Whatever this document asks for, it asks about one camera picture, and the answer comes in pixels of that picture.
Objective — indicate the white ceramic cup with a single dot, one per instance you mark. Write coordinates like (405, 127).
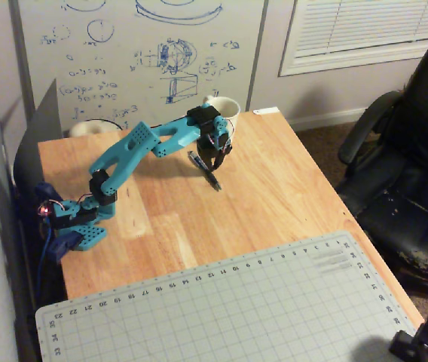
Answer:
(228, 109)

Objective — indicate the white round object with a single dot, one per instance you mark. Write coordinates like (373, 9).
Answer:
(89, 128)

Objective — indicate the gray backdrop board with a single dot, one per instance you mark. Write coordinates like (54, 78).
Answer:
(35, 143)

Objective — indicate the white window blinds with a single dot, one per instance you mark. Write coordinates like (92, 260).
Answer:
(364, 30)

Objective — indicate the dark blue table clamp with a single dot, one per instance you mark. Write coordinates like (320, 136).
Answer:
(59, 247)

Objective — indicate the blue and black pen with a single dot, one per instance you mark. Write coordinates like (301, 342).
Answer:
(199, 164)

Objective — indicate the black camera stand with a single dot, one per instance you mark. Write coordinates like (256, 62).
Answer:
(421, 339)

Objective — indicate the whiteboard with blue drawings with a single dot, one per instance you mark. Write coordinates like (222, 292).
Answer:
(123, 56)

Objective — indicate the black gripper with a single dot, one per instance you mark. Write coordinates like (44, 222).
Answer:
(209, 152)

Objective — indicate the small white paper tag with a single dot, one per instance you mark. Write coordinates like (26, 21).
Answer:
(266, 111)

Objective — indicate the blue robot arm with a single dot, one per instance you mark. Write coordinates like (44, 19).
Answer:
(123, 158)

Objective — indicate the black leather office chair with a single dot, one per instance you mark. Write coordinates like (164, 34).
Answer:
(413, 169)

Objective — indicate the gray gridded cutting mat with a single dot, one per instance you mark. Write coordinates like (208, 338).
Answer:
(217, 313)

